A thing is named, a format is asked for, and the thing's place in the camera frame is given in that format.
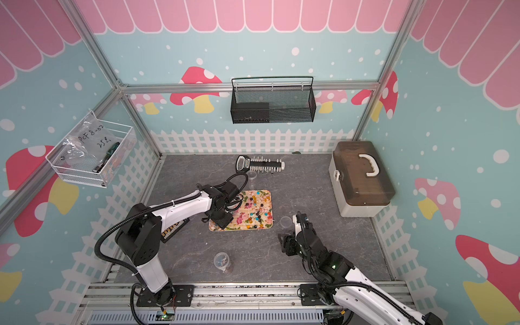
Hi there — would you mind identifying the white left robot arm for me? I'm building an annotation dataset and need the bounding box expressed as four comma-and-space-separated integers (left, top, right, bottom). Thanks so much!
94, 173, 249, 294

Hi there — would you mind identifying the brown lidded white storage box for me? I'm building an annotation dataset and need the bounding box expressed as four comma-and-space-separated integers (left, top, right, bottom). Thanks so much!
329, 141, 395, 218

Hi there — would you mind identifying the floral rectangular tray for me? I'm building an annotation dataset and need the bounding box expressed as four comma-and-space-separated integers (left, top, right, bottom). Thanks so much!
209, 190, 274, 232

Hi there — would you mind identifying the black box in mesh basket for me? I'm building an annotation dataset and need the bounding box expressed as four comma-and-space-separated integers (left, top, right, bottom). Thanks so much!
231, 102, 270, 124

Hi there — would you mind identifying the clear plastic jar lid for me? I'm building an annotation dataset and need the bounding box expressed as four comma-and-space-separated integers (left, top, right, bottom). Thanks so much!
279, 216, 293, 230

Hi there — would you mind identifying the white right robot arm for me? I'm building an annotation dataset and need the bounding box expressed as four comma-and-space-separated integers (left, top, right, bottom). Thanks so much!
279, 212, 443, 324

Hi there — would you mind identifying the black wire mesh basket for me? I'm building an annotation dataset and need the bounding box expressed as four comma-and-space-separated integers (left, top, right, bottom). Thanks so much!
231, 76, 317, 124

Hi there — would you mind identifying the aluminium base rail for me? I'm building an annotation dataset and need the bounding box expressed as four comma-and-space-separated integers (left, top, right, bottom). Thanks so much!
73, 282, 343, 324

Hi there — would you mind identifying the small black connector board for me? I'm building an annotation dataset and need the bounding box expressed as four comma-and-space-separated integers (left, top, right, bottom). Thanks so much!
161, 218, 190, 243

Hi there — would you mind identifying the clear plastic zip bag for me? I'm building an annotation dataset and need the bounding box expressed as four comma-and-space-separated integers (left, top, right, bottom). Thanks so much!
60, 112, 120, 172

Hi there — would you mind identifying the clear plastic candy jar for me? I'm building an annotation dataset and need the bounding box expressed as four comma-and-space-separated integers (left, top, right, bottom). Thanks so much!
246, 171, 258, 190

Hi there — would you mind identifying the white wire wall basket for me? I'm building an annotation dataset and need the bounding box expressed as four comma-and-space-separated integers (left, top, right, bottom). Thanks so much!
45, 112, 137, 188

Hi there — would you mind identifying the green tool in white basket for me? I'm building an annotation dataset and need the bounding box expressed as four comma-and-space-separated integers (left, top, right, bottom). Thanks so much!
93, 142, 120, 173

